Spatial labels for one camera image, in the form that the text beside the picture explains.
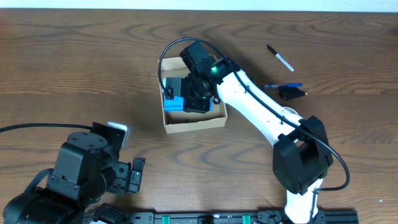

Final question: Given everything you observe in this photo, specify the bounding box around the blue plastic case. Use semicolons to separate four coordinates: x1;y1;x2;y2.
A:
162;77;213;112

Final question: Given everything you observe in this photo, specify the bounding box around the brown cardboard box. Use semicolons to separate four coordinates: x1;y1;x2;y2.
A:
159;57;228;134

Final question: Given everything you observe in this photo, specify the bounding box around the black cone-shaped tool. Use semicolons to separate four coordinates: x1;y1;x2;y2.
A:
279;86;308;100

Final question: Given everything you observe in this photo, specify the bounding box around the white tape roll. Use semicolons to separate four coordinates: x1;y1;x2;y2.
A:
283;106;297;114

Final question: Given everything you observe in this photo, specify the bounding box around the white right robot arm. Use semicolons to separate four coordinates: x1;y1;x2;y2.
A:
179;40;333;223

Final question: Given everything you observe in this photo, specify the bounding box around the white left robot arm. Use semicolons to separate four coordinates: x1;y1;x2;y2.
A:
3;121;145;223

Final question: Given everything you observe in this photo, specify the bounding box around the thin black marker pen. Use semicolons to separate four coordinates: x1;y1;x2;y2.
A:
266;45;295;72

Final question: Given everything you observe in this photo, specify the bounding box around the blue ballpoint pen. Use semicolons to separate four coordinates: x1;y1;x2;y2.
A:
264;83;303;89

